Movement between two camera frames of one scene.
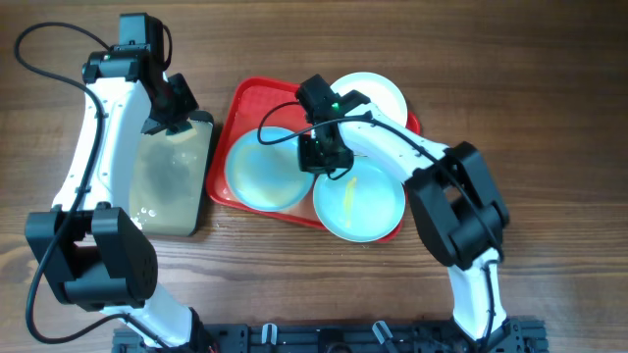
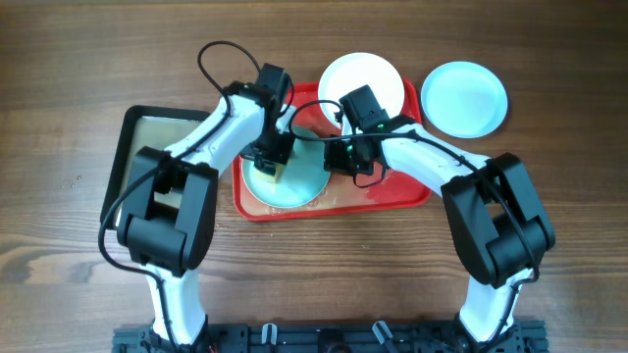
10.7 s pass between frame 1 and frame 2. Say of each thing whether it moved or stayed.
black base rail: stayed
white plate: moved
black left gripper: moved
